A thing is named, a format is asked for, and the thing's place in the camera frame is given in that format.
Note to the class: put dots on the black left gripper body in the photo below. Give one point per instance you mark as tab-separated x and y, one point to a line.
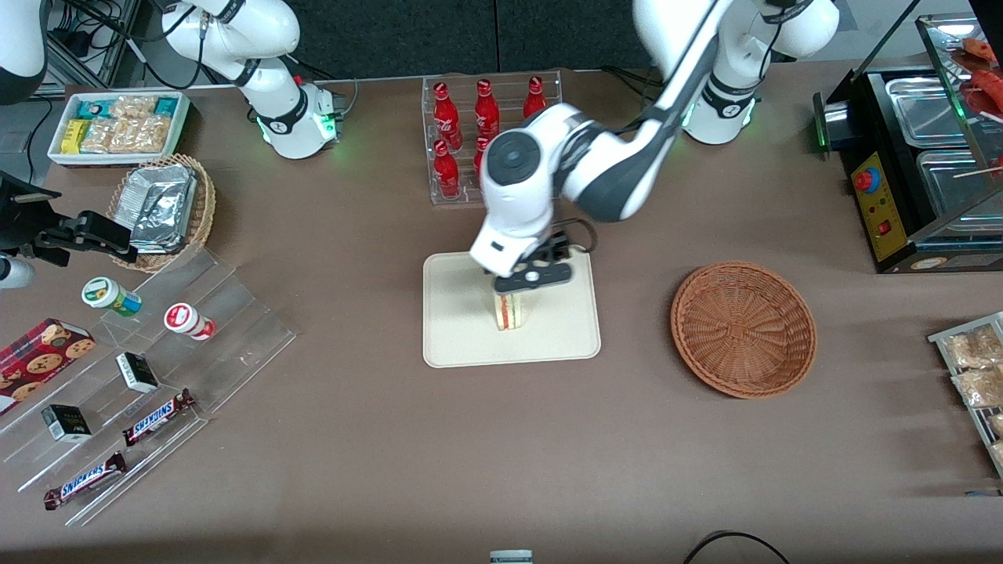
555	248

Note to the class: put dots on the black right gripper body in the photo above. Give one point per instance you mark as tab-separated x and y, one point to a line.
22	223

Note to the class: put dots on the triangular sandwich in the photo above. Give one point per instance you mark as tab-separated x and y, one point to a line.
511	312

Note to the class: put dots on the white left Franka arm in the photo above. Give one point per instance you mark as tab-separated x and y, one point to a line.
611	172

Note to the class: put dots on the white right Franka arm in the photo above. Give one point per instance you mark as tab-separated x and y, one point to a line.
274	31

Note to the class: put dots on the light wicker basket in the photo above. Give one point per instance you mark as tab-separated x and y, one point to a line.
204	211

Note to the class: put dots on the cream plastic tray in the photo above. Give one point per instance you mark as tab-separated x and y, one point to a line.
462	329

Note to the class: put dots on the brown wicker basket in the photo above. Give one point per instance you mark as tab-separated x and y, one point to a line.
744	329

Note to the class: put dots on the tray of bagged snacks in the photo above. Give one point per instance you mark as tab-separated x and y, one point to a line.
940	338

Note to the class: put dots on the green lid cup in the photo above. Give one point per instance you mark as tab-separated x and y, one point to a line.
106	294

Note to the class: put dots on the silver foil pack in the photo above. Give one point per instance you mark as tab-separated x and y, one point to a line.
161	227
157	182

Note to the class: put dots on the white rectangular snack bin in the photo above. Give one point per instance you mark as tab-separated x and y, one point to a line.
56	153

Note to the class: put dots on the clear cracker pack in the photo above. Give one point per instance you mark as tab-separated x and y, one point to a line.
106	135
133	106
149	135

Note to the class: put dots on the yellow snack pack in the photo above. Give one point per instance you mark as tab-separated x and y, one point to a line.
74	137

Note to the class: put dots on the clear acrylic bottle rack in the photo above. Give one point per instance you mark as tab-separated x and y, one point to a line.
466	196

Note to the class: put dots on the red cola bottle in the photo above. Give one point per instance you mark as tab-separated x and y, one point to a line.
535	98
487	113
447	117
447	174
479	157

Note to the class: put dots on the red cookie box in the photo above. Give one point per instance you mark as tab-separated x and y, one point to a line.
39	360

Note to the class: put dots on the red lid cup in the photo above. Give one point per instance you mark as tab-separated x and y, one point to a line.
184	319

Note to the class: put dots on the teal snack pack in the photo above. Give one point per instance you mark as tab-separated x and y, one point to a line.
165	106
94	108

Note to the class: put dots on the small black box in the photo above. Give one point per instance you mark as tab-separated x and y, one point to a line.
66	423
137	373

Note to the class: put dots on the clear acrylic stepped display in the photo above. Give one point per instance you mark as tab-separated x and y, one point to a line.
235	329

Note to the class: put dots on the Snickers bar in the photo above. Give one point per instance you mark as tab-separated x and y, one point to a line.
85	481
157	417

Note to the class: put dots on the grey white device edge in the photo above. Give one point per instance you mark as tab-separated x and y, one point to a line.
511	558

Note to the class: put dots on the black food warmer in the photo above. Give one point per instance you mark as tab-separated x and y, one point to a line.
885	211

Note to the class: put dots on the steel warmer pan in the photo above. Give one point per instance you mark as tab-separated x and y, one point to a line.
952	188
928	113

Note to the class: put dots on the clear bag of snacks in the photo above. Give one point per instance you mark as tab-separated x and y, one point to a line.
979	388
998	454
997	424
975	348

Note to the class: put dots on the aluminium frame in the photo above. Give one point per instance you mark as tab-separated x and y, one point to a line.
102	47

